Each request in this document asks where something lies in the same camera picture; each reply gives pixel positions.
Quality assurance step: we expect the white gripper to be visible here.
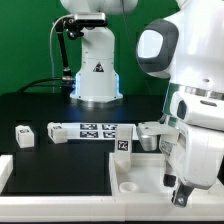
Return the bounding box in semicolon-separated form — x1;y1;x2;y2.
136;117;224;208

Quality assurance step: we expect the white square table top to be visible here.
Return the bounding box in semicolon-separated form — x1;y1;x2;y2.
109;152;224;198

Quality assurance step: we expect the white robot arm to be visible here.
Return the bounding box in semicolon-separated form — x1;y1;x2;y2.
60;0;224;207

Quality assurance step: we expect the white U-shaped boundary fence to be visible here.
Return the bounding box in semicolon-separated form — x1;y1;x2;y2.
0;154;224;223

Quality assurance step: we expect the white marker tag plate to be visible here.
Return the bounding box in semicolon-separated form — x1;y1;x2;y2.
47;121;141;142

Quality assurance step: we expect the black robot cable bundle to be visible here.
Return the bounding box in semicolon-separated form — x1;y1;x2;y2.
16;14;76;94

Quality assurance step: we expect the black camera on mount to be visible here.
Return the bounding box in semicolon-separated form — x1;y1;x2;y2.
64;12;107;40

